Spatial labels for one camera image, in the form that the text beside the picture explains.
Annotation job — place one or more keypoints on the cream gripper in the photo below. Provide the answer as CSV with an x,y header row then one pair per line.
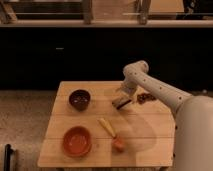
x,y
124,94

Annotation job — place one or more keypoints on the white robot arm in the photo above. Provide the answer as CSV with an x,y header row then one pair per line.
x,y
193,115

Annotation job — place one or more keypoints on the dark brown bowl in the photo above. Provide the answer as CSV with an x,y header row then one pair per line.
x,y
79,99

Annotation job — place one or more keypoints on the red bowl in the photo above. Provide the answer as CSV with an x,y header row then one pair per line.
x,y
76,142

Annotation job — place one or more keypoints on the pile of brown nuts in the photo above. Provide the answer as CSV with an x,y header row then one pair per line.
x,y
145,97

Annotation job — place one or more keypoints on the black object at floor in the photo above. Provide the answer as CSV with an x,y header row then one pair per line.
x,y
7,157

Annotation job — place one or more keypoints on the orange spoon with wooden handle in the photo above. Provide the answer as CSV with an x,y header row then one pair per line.
x,y
117,142

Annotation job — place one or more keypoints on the wooden shelf rail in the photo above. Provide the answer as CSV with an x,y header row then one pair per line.
x,y
106,13

